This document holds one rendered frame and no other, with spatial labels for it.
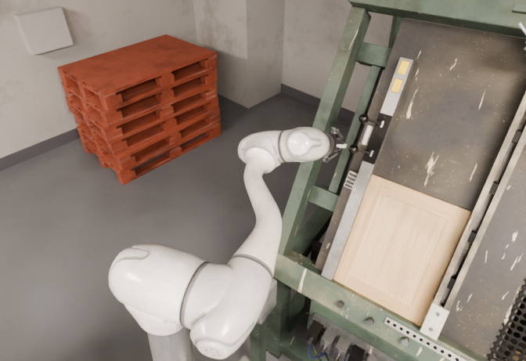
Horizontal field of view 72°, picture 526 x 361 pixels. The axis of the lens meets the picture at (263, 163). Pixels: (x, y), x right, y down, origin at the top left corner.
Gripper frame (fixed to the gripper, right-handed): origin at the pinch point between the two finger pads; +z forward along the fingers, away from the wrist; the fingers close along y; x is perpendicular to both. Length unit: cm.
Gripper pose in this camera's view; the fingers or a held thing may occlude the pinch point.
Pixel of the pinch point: (340, 145)
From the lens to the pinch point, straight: 143.0
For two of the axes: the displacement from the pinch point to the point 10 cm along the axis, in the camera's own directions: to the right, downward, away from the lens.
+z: 4.9, -0.4, 8.7
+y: -2.9, 9.4, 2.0
